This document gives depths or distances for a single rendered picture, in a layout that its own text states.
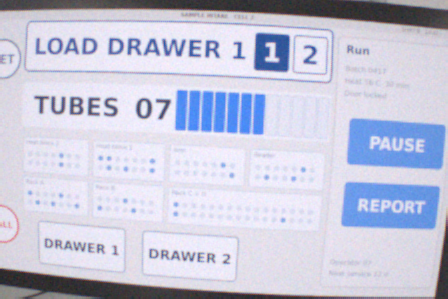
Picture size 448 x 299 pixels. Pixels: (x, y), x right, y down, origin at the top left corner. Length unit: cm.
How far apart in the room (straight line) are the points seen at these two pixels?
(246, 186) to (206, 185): 4
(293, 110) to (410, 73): 12
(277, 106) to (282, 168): 6
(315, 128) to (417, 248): 16
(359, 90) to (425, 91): 7
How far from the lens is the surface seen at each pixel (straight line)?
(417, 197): 48
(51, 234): 49
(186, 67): 44
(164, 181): 45
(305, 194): 45
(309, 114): 44
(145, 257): 47
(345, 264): 48
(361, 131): 46
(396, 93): 47
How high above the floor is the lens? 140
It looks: 46 degrees down
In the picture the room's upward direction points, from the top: straight up
